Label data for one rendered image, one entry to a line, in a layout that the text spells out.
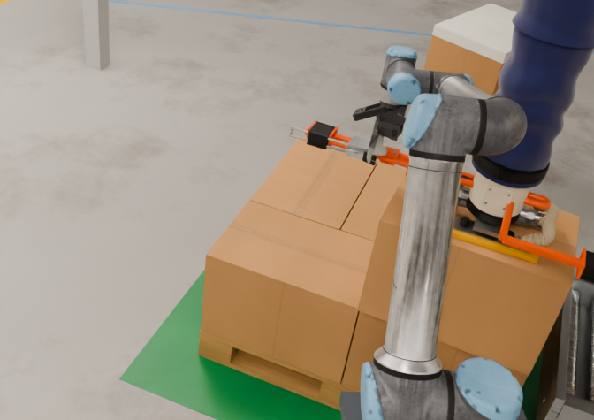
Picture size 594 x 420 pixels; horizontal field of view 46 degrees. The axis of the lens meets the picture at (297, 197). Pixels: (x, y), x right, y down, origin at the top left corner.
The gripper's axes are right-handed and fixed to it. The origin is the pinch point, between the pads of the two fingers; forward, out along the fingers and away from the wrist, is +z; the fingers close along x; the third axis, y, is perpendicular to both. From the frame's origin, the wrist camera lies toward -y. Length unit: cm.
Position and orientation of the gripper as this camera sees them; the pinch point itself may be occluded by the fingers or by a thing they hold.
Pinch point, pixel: (372, 152)
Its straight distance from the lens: 228.8
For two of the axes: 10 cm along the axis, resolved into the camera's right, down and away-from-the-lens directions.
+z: -1.3, 8.1, 5.7
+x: 3.6, -5.0, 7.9
